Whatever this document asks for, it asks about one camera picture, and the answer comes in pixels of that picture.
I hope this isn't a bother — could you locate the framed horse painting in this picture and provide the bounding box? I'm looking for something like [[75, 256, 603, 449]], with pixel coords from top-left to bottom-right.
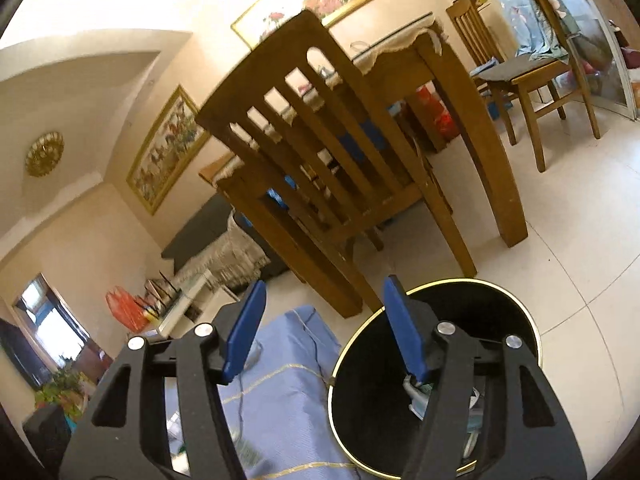
[[126, 85, 211, 216]]

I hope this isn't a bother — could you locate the blue storage box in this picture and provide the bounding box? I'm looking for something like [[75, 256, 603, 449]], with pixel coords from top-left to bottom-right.
[[336, 119, 387, 158]]

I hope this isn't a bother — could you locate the green leafy potted plant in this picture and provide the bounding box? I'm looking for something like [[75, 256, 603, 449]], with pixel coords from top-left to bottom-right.
[[32, 365, 98, 421]]

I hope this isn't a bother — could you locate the black trash bin gold rim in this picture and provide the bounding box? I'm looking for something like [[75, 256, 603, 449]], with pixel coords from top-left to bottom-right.
[[327, 278, 543, 478]]

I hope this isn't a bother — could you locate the wooden slat-back chair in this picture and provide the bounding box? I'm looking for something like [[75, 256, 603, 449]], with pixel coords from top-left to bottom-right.
[[194, 9, 478, 281], [472, 0, 601, 173], [446, 0, 506, 111]]

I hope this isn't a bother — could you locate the orange plastic bag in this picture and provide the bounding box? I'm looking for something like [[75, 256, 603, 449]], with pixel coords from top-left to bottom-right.
[[106, 286, 151, 333]]

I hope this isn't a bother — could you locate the beige lace sofa cover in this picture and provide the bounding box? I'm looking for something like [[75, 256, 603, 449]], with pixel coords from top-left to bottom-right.
[[175, 210, 273, 296]]

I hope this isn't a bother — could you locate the blue striped tablecloth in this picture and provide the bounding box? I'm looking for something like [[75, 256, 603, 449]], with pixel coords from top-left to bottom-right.
[[165, 305, 361, 480]]

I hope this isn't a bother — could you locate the glass sliding door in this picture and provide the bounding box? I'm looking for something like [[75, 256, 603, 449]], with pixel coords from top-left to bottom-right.
[[565, 0, 640, 121]]

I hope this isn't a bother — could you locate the beige lace table cover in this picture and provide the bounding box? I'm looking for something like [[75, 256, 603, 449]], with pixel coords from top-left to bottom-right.
[[350, 27, 446, 73]]

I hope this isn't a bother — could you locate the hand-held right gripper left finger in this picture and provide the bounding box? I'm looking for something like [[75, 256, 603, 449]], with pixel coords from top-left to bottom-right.
[[59, 280, 267, 480]]

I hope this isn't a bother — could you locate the red bag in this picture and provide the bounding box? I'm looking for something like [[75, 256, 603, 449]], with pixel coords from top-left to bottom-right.
[[415, 85, 461, 143]]

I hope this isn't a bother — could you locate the gold round ceiling lamp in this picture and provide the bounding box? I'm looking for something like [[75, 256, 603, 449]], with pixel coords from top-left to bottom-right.
[[25, 131, 65, 177]]

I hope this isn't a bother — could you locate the dark wall television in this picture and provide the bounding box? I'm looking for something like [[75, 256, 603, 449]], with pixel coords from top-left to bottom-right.
[[0, 317, 51, 388]]

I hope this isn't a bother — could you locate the dark box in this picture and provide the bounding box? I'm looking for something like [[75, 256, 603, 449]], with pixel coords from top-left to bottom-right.
[[22, 402, 71, 480]]

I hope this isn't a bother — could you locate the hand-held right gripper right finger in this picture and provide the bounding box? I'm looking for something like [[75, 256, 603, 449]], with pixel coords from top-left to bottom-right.
[[384, 275, 588, 480]]

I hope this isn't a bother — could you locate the balcony window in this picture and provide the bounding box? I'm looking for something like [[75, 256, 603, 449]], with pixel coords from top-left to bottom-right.
[[12, 274, 93, 366]]

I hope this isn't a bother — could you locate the dark grey sofa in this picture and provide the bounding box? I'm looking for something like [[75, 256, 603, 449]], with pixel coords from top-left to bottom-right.
[[161, 192, 291, 281]]

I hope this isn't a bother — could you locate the wooden dining table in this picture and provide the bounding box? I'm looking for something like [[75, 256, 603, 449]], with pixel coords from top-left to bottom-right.
[[199, 12, 529, 318]]

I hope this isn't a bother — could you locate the white coffee table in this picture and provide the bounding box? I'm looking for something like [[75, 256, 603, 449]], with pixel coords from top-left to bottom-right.
[[142, 270, 241, 341]]

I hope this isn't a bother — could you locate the light blue printed cloth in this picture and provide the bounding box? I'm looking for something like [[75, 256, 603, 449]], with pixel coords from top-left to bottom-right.
[[490, 0, 571, 63]]

